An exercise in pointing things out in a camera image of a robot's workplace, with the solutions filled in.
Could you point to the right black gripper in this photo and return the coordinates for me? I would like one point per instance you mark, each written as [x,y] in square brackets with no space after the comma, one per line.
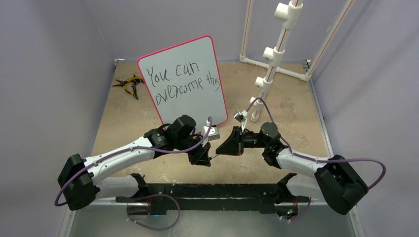
[234,145]

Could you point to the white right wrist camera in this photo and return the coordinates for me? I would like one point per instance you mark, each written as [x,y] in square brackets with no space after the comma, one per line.
[241,117]

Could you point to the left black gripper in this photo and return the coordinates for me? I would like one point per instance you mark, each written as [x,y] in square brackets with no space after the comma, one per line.
[201,155]

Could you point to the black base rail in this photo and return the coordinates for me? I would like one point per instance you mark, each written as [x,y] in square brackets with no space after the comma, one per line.
[263,198]

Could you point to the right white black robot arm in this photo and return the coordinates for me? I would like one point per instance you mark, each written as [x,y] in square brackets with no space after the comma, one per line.
[332,180]

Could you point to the pink framed whiteboard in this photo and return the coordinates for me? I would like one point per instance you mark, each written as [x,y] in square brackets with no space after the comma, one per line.
[184,79]

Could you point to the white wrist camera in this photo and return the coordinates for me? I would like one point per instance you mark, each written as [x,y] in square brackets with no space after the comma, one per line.
[241,117]
[212,131]

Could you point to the yellow black pliers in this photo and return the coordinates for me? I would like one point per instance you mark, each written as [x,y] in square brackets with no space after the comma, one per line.
[129,85]

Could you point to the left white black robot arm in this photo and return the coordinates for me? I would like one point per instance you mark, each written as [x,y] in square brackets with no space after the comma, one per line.
[83,180]

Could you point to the white PVC pipe frame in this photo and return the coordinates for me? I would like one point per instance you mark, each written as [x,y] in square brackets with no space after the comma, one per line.
[289,14]

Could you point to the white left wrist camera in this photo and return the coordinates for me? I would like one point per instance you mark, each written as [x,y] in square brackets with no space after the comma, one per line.
[212,131]

